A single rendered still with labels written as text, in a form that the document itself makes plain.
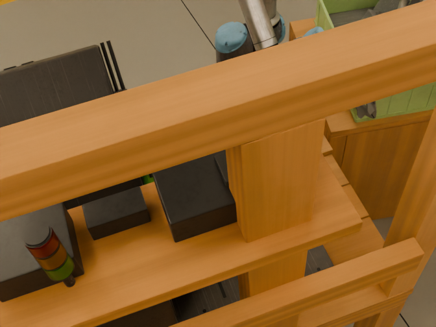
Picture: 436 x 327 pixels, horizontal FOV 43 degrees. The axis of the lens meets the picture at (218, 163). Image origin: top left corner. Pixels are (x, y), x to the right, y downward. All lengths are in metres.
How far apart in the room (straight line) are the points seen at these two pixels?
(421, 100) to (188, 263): 1.44
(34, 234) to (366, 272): 0.78
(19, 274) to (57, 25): 3.24
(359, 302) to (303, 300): 0.45
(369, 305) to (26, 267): 1.07
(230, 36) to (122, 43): 1.93
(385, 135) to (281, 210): 1.36
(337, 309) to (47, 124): 1.19
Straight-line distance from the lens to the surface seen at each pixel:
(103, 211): 1.10
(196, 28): 3.89
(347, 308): 1.75
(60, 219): 1.09
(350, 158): 2.40
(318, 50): 0.82
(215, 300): 1.73
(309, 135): 0.87
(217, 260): 1.07
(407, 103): 2.27
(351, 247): 1.84
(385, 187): 2.69
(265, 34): 1.77
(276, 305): 1.31
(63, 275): 1.03
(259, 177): 0.90
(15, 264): 1.07
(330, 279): 1.35
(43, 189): 0.78
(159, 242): 1.10
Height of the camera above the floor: 2.50
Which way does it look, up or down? 54 degrees down
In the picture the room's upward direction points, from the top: 7 degrees counter-clockwise
